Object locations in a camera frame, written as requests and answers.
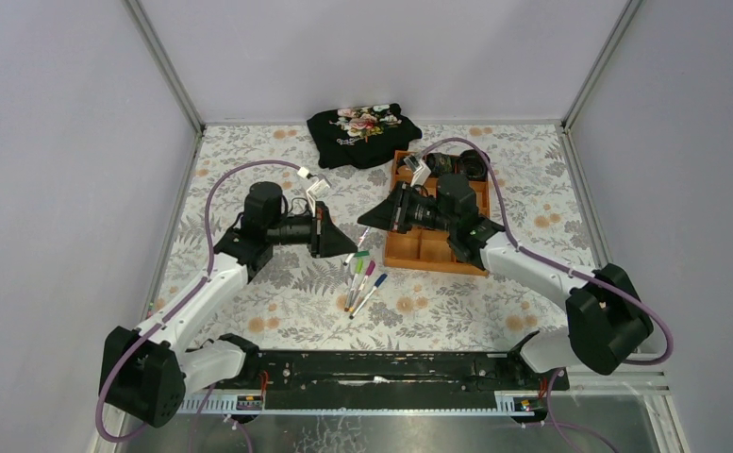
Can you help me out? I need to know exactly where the black floral folded shirt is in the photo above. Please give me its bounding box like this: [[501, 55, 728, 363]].
[[307, 103, 423, 169]]

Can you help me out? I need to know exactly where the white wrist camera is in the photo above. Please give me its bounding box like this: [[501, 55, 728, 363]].
[[406, 154, 431, 186], [296, 166, 332, 212]]

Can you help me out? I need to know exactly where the small item in tray corner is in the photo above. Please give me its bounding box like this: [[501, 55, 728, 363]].
[[395, 157, 413, 177]]

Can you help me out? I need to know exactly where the rolled black belt top middle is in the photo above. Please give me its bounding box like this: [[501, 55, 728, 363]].
[[425, 152, 459, 178]]

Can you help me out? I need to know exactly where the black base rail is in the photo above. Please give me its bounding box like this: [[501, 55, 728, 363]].
[[219, 349, 569, 412]]

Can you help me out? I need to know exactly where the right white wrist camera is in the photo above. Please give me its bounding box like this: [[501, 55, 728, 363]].
[[406, 154, 431, 186]]

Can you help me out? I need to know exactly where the white pen blue cap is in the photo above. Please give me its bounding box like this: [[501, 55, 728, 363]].
[[349, 274, 388, 320]]

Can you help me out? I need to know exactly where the white pen magenta cap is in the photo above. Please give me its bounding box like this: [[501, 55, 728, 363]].
[[346, 260, 375, 312]]

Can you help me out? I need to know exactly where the floral patterned table mat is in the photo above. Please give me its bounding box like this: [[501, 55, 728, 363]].
[[151, 125, 595, 351]]

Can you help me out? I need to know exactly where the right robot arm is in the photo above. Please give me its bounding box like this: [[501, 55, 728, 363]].
[[358, 174, 654, 376]]

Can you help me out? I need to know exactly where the rolled black belt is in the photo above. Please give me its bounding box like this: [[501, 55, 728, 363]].
[[456, 149, 489, 182], [425, 152, 459, 178]]

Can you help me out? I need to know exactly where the rolled black belt top right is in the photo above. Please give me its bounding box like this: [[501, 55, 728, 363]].
[[456, 149, 489, 182]]

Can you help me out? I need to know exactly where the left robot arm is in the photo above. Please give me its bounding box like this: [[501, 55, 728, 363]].
[[98, 182, 358, 428]]

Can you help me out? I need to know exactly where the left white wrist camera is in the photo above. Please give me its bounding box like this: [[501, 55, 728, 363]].
[[296, 166, 332, 212]]

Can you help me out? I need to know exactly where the orange wooden compartment tray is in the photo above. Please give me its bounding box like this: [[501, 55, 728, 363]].
[[383, 150, 491, 277]]

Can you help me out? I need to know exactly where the white pen light green cap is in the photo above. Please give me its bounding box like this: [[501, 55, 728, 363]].
[[344, 256, 363, 312]]

